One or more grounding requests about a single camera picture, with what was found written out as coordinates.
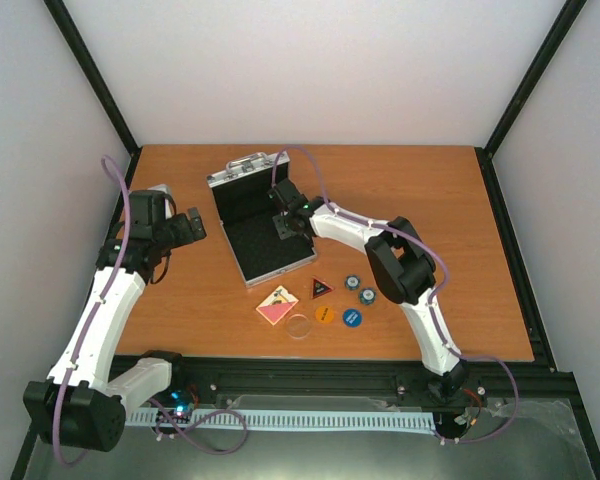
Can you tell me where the pink yellow card deck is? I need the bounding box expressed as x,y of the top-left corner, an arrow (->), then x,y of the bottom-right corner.
256,285 -> 299,326

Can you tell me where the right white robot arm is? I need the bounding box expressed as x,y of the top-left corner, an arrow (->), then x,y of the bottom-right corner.
268,179 -> 468,403

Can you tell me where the triangular all in button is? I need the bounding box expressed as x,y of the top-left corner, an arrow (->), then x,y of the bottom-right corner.
311,277 -> 334,300

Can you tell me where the orange big blind button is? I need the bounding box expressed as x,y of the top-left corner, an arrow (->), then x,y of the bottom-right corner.
314,306 -> 335,324

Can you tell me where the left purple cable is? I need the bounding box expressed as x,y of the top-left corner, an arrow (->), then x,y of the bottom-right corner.
52,154 -> 251,466

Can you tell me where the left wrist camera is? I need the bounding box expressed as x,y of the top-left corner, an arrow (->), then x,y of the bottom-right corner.
150,184 -> 177,219

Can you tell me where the blue green chip stack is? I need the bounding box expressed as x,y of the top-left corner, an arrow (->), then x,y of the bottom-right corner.
358,287 -> 377,305
344,275 -> 361,291

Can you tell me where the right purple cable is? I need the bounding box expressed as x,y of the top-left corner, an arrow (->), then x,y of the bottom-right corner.
270,145 -> 520,445

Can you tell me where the blue small blind button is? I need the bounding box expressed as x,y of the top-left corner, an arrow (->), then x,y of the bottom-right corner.
342,308 -> 363,328

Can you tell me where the aluminium poker case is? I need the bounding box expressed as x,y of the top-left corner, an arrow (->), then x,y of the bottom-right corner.
206,152 -> 316,287

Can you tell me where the clear round dealer button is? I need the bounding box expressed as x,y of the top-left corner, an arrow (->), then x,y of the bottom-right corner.
284,313 -> 312,340

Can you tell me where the light blue cable duct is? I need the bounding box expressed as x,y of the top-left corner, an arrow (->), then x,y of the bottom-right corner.
127,407 -> 438,435

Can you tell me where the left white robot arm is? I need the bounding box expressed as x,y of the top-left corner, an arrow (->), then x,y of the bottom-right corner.
23,184 -> 206,452

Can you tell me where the black aluminium frame rail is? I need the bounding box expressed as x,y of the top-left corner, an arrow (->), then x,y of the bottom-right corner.
104,355 -> 583,411

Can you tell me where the purple cable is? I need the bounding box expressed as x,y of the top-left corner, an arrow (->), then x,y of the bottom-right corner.
270,145 -> 520,445
52,154 -> 251,466

